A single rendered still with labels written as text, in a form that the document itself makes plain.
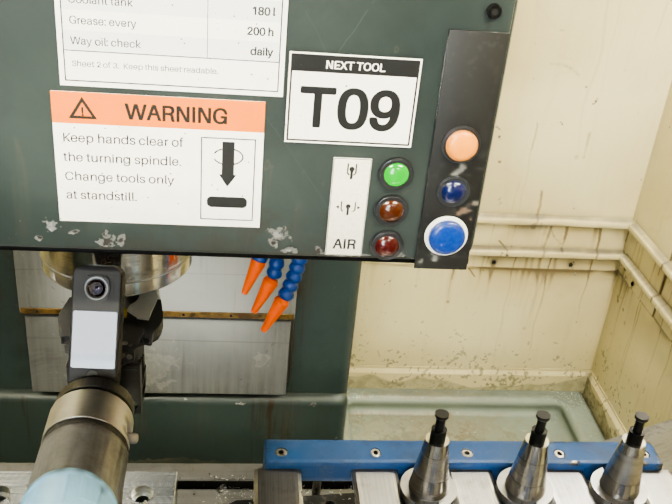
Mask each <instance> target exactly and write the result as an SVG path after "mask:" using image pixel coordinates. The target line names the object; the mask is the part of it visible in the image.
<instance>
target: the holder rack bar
mask: <svg viewBox="0 0 672 504"><path fill-rule="evenodd" d="M423 442H424V441H420V440H277V439H267V440H265V442H264V453H263V468H265V469H267V470H271V469H299V470H301V478H302V481H352V477H351V471H352V470H354V469H394V470H396V471H397V473H398V478H399V481H401V477H402V476H403V474H404V473H405V472H406V471H408V470H409V469H411V468H414V466H415V463H416V461H417V458H418V455H419V453H420V450H421V448H422V445H423ZM522 443H523V441H449V469H488V470H490V471H491V473H492V476H493V479H494V481H497V478H498V475H499V474H500V473H501V472H502V471H503V470H505V469H507V468H510V467H512V464H513V462H514V460H515V458H516V456H517V454H518V451H519V449H520V447H521V445H522ZM618 444H619V442H563V441H549V450H548V464H547V470H580V471H582V473H583V475H584V477H585V479H586V481H590V479H591V476H592V474H593V472H594V471H596V470H597V469H599V468H603V469H605V467H606V465H607V464H608V462H609V460H610V458H611V456H612V454H613V453H614V451H615V449H616V447H617V445H618ZM662 466H663V462H662V461H661V459H660V457H659V456H658V454H657V452H656V451H655V449H654V447H653V446H652V444H651V443H649V442H646V448H645V456H644V463H643V470H656V471H660V470H661V469H662Z"/></svg>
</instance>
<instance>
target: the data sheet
mask: <svg viewBox="0 0 672 504"><path fill-rule="evenodd" d="M54 4H55V18H56V33H57V47H58V61H59V75H60V85H69V86H87V87H106V88H124V89H143V90H161V91H179V92H198V93H216V94H235V95H253V96H272V97H283V85H284V68H285V51H286V34H287V16H288V0H54Z"/></svg>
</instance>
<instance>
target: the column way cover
mask: <svg viewBox="0 0 672 504"><path fill-rule="evenodd" d="M13 256H14V266H15V275H16V284H17V293H18V302H19V311H20V313H23V315H25V324H26V333H27V343H28V352H29V362H30V371H31V381H32V390H33V391H34V392H60V391H61V390H62V389H63V388H64V387H65V386H66V385H67V384H68V382H67V371H66V363H67V361H68V357H69V355H68V354H67V353H65V351H64V344H61V340H60V336H59V326H58V316H59V313H60V311H61V310H62V308H63V307H64V305H65V304H66V302H67V300H68V299H69V297H72V291H71V290H69V289H66V288H64V287H62V286H60V285H59V284H57V283H55V282H54V281H53V280H51V279H50V278H49V277H48V276H47V275H46V273H45V272H44V270H43V267H42V259H41V257H40V255H39V251H20V250H13ZM269 260H270V258H268V261H267V262H266V266H265V267H264V268H263V270H262V272H261V273H260V275H259V276H258V278H257V280H256V281H255V283H254V284H253V286H252V288H251V289H250V291H249V292H248V294H247V295H244V294H242V288H243V285H244V282H245V278H246V275H247V272H248V268H249V265H250V262H251V258H239V257H208V256H192V263H191V265H190V267H189V269H188V270H187V272H186V273H185V274H184V275H183V276H182V277H180V278H179V279H178V280H176V281H175V282H173V283H171V284H170V285H168V286H166V287H164V288H161V289H159V292H160V298H161V303H162V310H163V330H162V333H161V336H160V337H159V339H158V340H157V341H155V342H153V343H152V345H151V346H147V345H144V350H145V365H146V378H147V382H146V388H145V393H197V394H260V395H285V394H286V382H287V368H288V354H289V341H290V327H291V320H293V319H295V309H296V296H297V291H296V292H294V298H293V299H292V300H291V301H289V306H288V307H287V308H286V309H285V310H284V312H283V313H282V314H281V315H280V316H279V318H278V319H277V320H276V321H275V322H274V324H273V325H272V326H271V327H270V328H269V330H268V331H267V332H266V333H264V332H262V331H261V327H262V325H263V323H264V321H265V319H266V316H267V314H268V312H269V310H270V308H271V306H272V304H273V301H274V299H275V297H276V296H279V295H278V291H279V290H280V289H281V288H282V287H283V286H282V283H283V281H284V280H285V279H286V273H287V272H288V271H289V270H290V269H289V264H290V263H291V262H292V260H291V259H284V261H285V266H284V268H282V277H281V278H279V279H277V281H278V286H277V287H276V288H275V290H274V291H273V292H272V294H271V295H270V296H269V298H268V299H267V300H266V302H265V303H264V304H263V306H262V307H261V308H260V310H259V311H258V312H257V313H256V314H254V313H252V312H251V309H252V307H253V304H254V302H255V299H256V297H257V294H258V292H259V289H260V287H261V284H262V281H263V278H264V277H266V276H268V275H267V274H266V272H267V269H268V267H270V266H269Z"/></svg>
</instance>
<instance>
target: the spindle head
mask: <svg viewBox="0 0 672 504"><path fill-rule="evenodd" d="M517 5H518V0H288V16H287V34H286V51H285V68H284V85H283V97H272V96H253V95H235V94H216V93H198V92H179V91H161V90H143V89H124V88H106V87H87V86H69V85H60V75H59V61H58V47H57V33H56V18H55V4H54V0H0V250H20V251H51V252H83V253H114V254H145V255H177V256H208V257H239V258H270V259H302V260H333V261H364V262H396V263H414V262H415V255H416V249H417V242H418V235H419V229H420V222H421V215H422V209H423V202H424V195H425V188H426V182H427V175H428V168H429V162H430V155H431V148H432V142H433V135H434V128H435V122H436V114H437V107H438V100H439V93H440V87H441V80H442V73H443V67H444V60H445V53H446V47H447V40H448V34H449V29H459V30H474V31H489V32H505V33H510V34H509V40H508V45H507V51H506V56H505V62H504V67H503V73H502V78H501V83H500V89H499V94H498V100H497V105H496V111H495V116H494V122H493V127H492V133H491V138H490V143H489V149H488V154H487V160H486V165H485V171H484V176H483V182H482V187H481V192H480V198H479V203H478V209H477V214H476V220H475V225H474V231H473V236H472V241H471V247H470V250H471V248H472V246H473V243H474V237H475V232H476V227H477V221H478V216H479V210H480V205H481V200H482V194H483V189H484V183H485V178H486V173H487V167H488V162H489V156H490V151H491V146H492V140H493V135H494V129H495V124H496V118H497V113H498V108H499V102H500V97H501V91H502V86H503V81H504V75H505V70H506V64H507V59H508V54H509V48H510V43H511V37H512V32H513V27H514V21H515V16H516V10H517ZM290 50H292V51H308V52H324V53H341V54H357V55H374V56H390V57H407V58H422V59H423V62H422V70H421V77H420V84H419V91H418V99H417V106H416V113H415V121H414V128H413V135H412V143H411V148H403V147H383V146H362V145H341V144H320V143H299V142H284V135H285V118H286V102H287V85H288V69H289V52H290ZM50 90H58V91H77V92H95V93H114V94H133V95H151V96H170V97H189V98H207V99H226V100H245V101H263V102H266V104H265V125H264V145H263V166H262V187H261V207H260V228H254V227H226V226H198V225H171V224H143V223H115V222H88V221H60V215H59V202H58V189H57V176H56V163H55V150H54V137H53V124H52V111H51V98H50ZM334 157H345V158H367V159H372V166H371V175H370V183H369V192H368V201H367V210H366V218H365V227H364V236H363V245H362V253H361V256H348V255H325V248H326V237H327V226H328V215H329V204H330V193H331V182H332V171H333V160H334ZM395 157H400V158H403V159H406V160H407V161H408V162H409V163H410V164H411V166H412V168H413V178H412V180H411V182H410V183H409V184H408V185H407V186H406V187H404V188H402V189H399V190H391V189H388V188H386V187H385V186H384V185H383V184H382V183H381V181H380V178H379V170H380V167H381V166H382V164H383V163H384V162H385V161H387V160H388V159H391V158H395ZM387 195H398V196H400V197H402V198H403V199H404V200H405V201H406V203H407V206H408V214H407V216H406V218H405V219H404V220H403V221H402V222H401V223H399V224H397V225H394V226H386V225H383V224H381V223H380V222H379V221H378V220H377V218H376V216H375V212H374V210H375V206H376V203H377V202H378V201H379V200H380V199H381V198H382V197H384V196H387ZM385 230H391V231H394V232H396V233H398V234H399V235H400V236H401V238H402V241H403V249H402V251H401V253H400V254H399V255H398V256H397V257H395V258H394V259H391V260H380V259H378V258H376V257H375V256H374V255H373V254H372V252H371V248H370V243H371V240H372V238H373V237H374V236H375V235H376V234H377V233H379V232H381V231H385Z"/></svg>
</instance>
